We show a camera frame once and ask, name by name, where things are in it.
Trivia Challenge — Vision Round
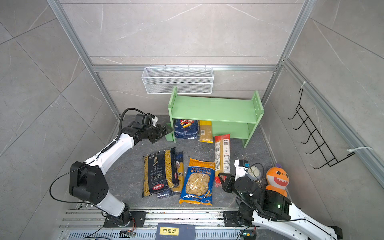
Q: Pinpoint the blue Barilla rigatoni box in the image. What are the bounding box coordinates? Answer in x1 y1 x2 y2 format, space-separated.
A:
174 119 199 140

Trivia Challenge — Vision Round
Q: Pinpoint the red spaghetti pack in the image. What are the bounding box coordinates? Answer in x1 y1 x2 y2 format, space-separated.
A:
215 134 231 188

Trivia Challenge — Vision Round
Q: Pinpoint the yellow spaghetti bag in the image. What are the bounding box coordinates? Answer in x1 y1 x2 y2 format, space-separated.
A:
199 121 213 144

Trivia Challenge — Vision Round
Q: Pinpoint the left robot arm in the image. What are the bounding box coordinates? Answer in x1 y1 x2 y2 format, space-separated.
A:
67 108 173 218

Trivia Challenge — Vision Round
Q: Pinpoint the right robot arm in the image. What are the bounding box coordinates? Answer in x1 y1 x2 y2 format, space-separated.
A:
219 173 343 240

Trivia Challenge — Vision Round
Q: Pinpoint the blue orecchiette pasta bag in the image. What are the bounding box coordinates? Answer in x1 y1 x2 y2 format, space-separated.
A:
179 159 215 206

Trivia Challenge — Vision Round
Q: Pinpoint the black penne pasta bag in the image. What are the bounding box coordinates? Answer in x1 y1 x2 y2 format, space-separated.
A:
142 148 176 198

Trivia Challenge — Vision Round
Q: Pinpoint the green two-tier shelf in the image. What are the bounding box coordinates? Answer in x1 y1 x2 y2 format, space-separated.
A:
168 87 265 148

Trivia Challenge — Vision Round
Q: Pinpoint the small grey clock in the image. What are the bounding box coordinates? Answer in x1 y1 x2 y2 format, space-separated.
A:
247 165 264 182

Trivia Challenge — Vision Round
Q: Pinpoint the orange monster plush toy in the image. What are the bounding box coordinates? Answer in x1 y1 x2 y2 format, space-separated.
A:
266 166 290 198

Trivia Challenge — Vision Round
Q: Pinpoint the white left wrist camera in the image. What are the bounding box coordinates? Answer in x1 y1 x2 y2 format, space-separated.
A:
147 113 158 127

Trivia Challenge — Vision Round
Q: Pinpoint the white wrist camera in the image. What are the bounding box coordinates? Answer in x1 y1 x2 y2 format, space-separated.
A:
147 113 158 127
234 160 250 180

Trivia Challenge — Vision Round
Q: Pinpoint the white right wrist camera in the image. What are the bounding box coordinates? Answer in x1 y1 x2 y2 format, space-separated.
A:
234 160 250 180

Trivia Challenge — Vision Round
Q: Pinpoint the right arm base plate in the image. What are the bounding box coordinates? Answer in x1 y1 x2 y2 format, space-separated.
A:
223 210 253 227

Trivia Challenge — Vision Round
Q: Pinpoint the white wire mesh basket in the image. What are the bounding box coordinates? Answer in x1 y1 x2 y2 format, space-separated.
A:
142 67 214 95

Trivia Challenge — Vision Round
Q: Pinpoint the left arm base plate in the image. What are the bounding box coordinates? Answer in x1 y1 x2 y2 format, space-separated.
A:
104 211 147 228

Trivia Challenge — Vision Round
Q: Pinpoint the black wire hook rack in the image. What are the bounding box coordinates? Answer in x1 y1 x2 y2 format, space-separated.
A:
288 89 355 170

